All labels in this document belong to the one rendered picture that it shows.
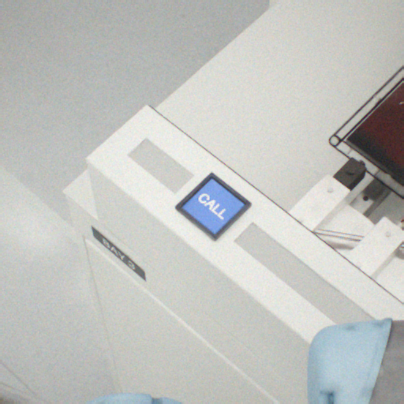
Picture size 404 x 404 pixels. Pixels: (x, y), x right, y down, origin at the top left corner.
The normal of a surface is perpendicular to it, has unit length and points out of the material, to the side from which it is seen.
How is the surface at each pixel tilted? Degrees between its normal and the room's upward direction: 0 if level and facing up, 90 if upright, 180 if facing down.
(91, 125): 0
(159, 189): 0
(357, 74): 0
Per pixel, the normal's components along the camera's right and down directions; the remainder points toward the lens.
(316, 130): -0.01, -0.48
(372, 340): -0.05, -0.81
